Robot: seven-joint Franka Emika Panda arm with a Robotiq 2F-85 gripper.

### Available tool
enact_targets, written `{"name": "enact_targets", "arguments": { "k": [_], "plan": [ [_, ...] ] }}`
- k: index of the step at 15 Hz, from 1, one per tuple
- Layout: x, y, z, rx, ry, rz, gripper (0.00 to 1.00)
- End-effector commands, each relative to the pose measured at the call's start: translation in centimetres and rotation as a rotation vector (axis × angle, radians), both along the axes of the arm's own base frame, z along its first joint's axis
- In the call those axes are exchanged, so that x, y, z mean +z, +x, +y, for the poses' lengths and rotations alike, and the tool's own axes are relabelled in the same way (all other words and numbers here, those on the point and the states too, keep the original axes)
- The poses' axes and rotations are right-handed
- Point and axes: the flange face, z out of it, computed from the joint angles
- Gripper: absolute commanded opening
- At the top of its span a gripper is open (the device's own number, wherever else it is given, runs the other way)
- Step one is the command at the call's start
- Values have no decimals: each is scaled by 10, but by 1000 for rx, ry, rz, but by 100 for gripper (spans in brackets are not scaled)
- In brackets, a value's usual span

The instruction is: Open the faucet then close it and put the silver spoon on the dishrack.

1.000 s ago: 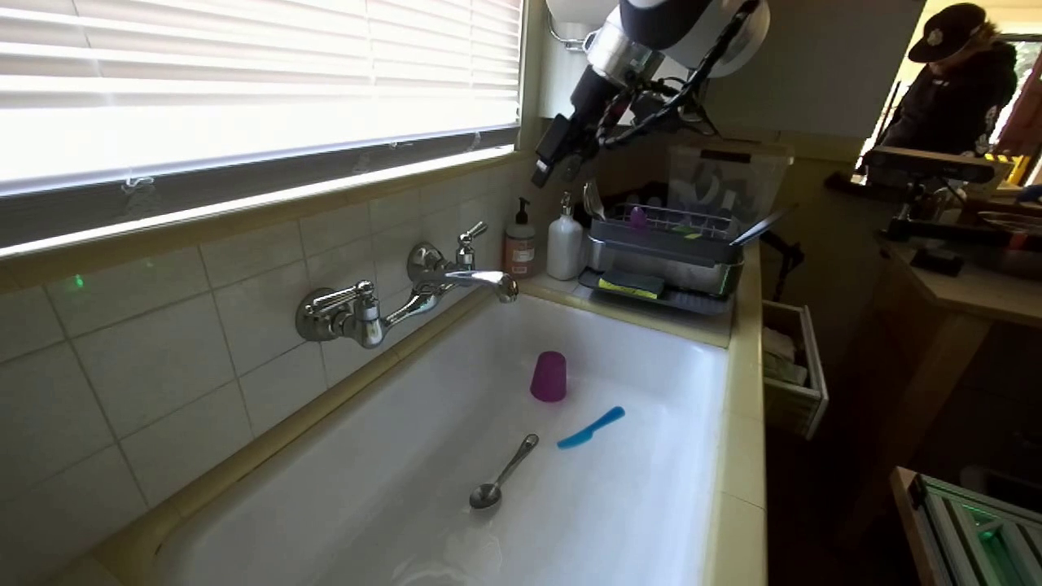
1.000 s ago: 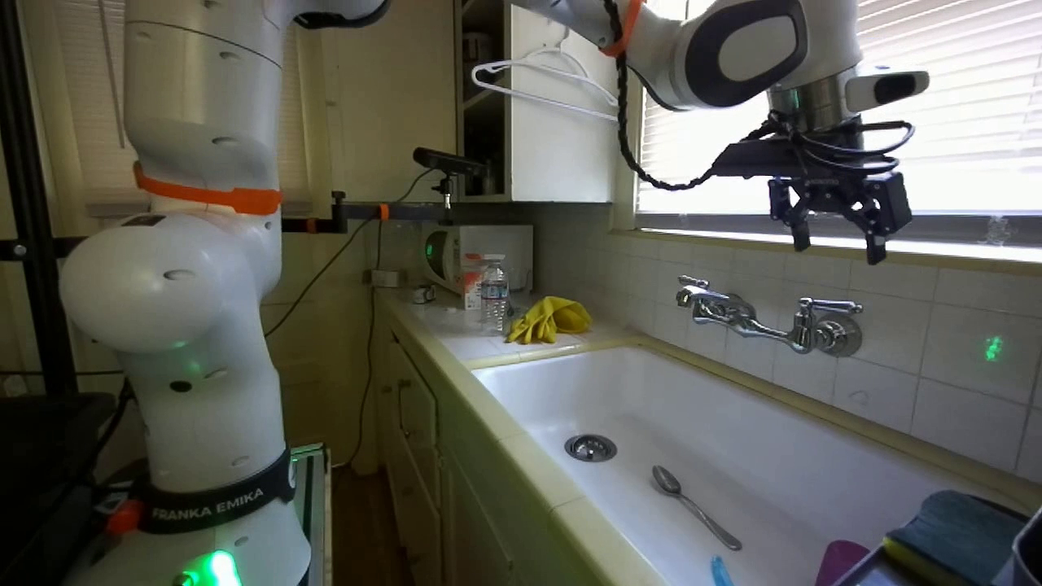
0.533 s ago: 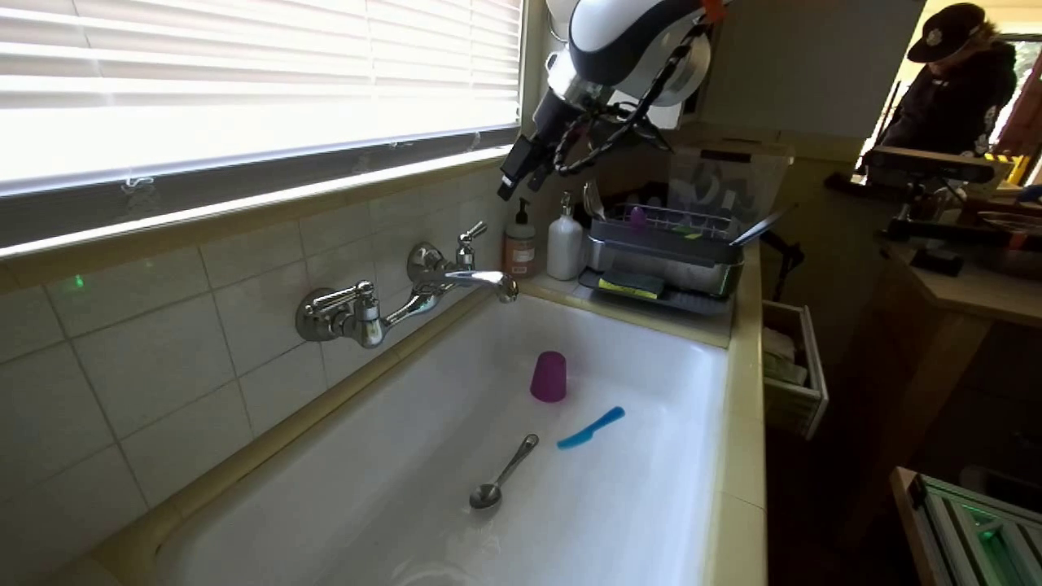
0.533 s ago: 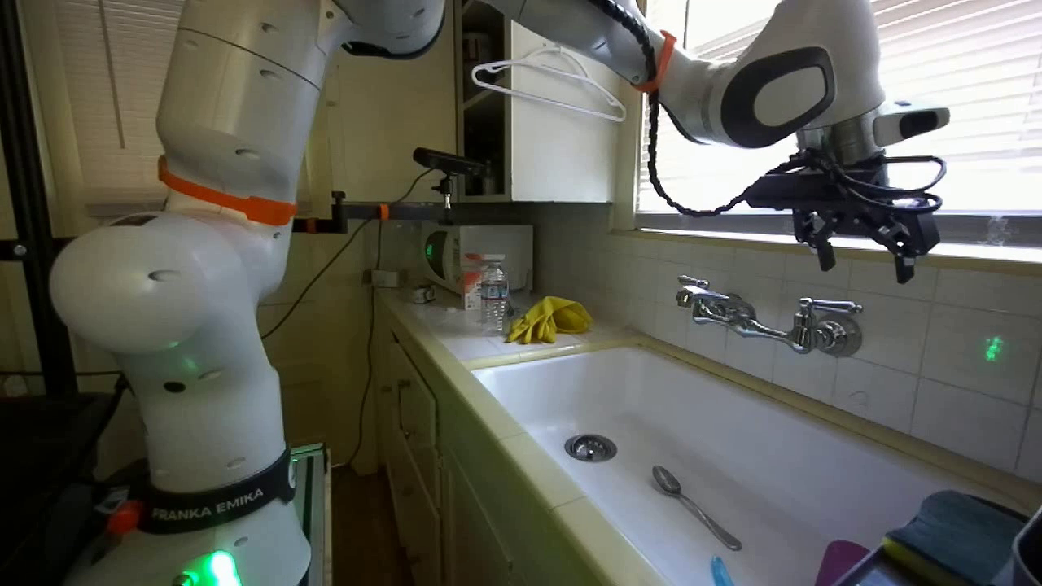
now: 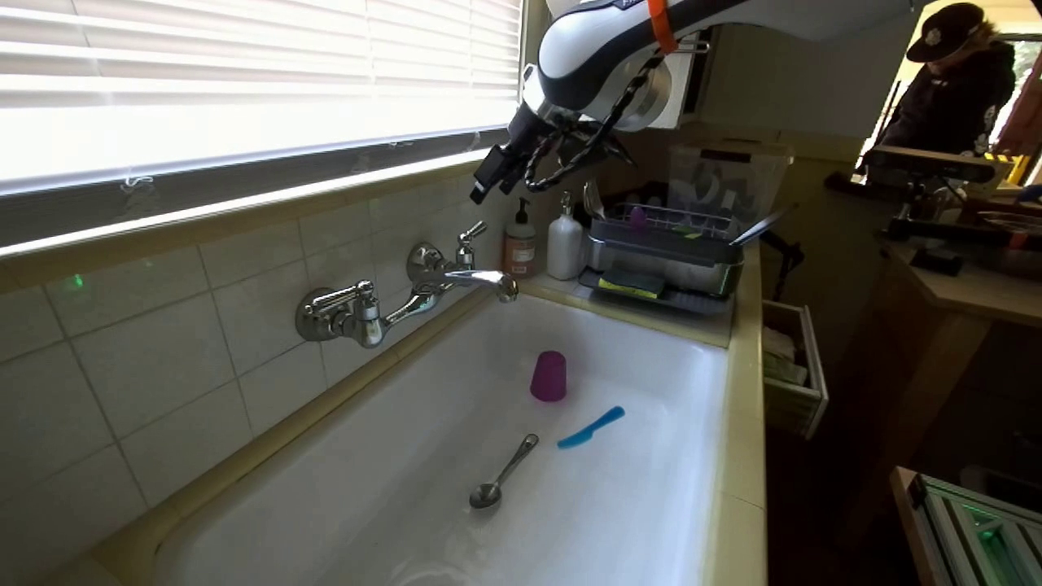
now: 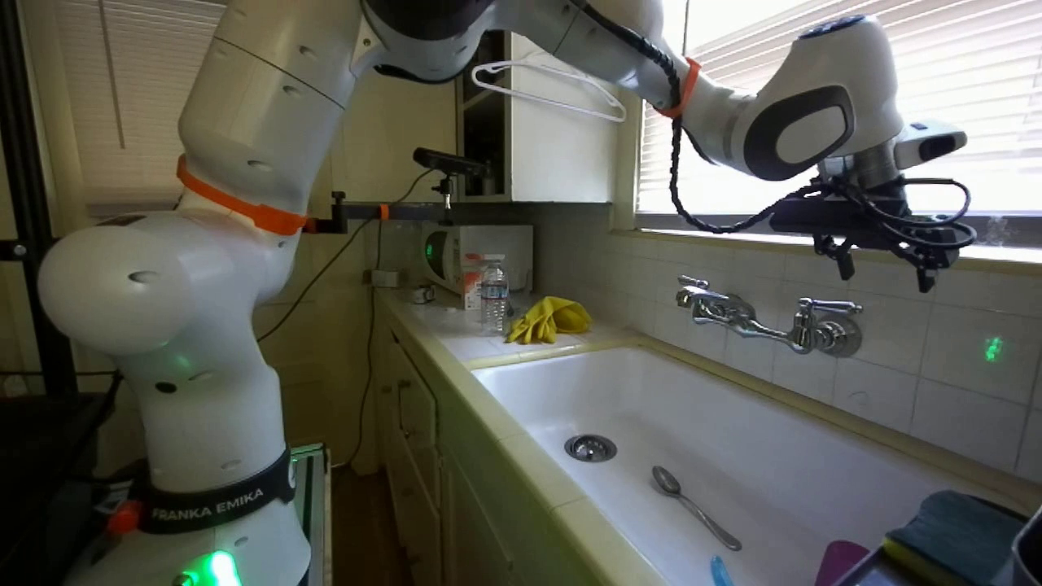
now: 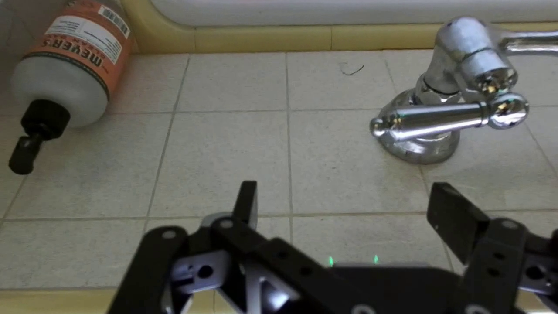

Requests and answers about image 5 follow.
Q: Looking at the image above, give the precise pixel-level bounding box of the white wall cabinet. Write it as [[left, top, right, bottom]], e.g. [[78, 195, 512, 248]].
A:
[[647, 47, 699, 135]]

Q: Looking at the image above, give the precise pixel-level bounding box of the silver kitchen utensil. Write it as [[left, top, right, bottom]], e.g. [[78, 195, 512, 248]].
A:
[[581, 177, 613, 227]]

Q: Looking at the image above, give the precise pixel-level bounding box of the open wooden drawer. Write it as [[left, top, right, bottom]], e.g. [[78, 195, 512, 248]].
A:
[[764, 298, 835, 442]]

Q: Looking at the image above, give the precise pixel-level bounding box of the grey metal pot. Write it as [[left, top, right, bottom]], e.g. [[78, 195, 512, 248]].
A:
[[586, 209, 784, 300]]

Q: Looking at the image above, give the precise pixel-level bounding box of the green edged rack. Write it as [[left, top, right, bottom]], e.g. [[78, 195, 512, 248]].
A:
[[891, 465, 1042, 586]]

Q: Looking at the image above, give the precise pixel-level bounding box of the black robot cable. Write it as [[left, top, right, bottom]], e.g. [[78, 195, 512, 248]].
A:
[[519, 58, 655, 199]]

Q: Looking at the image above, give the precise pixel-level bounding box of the blue plastic knife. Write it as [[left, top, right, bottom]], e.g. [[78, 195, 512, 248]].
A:
[[553, 405, 630, 452]]

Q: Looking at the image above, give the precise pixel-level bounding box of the purple plastic cup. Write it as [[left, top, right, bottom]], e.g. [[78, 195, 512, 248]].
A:
[[527, 348, 571, 408]]

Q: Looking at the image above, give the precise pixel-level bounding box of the chrome wall faucet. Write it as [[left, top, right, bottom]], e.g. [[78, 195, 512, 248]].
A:
[[289, 217, 523, 353]]

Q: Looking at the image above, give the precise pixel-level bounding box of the silver spoon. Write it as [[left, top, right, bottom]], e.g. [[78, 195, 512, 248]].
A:
[[467, 430, 541, 516]]

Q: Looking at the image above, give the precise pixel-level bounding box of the wooden table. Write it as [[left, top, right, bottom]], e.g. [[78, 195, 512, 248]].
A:
[[868, 233, 1042, 516]]

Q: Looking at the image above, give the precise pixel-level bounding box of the white sink basin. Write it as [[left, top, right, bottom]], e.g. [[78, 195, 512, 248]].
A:
[[151, 291, 733, 586]]

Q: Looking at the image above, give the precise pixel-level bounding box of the white soap bottle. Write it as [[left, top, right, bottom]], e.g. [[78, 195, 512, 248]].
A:
[[543, 192, 591, 284]]

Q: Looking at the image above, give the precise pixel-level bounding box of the person in dark cap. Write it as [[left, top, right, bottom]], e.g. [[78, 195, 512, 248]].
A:
[[868, 0, 1022, 158]]

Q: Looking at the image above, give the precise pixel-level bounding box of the orange label soap bottle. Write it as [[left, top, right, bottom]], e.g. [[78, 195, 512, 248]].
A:
[[500, 195, 541, 280]]

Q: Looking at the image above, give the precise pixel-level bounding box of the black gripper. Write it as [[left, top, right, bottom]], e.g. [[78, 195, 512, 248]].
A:
[[467, 98, 564, 209]]

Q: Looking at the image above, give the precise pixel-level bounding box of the white window blind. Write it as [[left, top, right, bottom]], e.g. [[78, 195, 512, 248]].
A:
[[0, 0, 525, 192]]

